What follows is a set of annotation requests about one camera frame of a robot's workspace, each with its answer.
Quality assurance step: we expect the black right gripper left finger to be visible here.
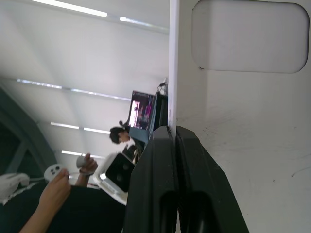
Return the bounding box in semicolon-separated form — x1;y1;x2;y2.
123;125;180;233

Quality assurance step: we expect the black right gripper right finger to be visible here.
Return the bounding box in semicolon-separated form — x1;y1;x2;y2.
175;125;250;233

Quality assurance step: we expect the person's bare hand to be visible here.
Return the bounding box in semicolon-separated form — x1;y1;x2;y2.
77;152;99;174
38;169;71;207

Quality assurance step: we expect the white housing with two lenses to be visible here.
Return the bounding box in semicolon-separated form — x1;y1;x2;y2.
93;152;136;206

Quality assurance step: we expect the dark-haired person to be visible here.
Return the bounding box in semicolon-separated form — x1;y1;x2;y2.
109;125;133;147

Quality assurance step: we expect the computer monitor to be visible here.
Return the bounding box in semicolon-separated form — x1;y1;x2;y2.
128;90;158;131

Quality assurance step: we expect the ceiling light strip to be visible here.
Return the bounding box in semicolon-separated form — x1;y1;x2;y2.
61;150;105;159
50;121;80;130
16;78;132;102
30;0;108;17
83;127;112;134

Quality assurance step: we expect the white handheld controller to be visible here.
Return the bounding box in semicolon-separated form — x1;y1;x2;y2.
44;163;66;183

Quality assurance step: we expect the white rounded device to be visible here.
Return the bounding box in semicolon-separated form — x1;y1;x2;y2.
0;173;30;205

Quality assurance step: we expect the dark green structural frame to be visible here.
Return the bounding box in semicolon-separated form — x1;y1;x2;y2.
0;84;59;176

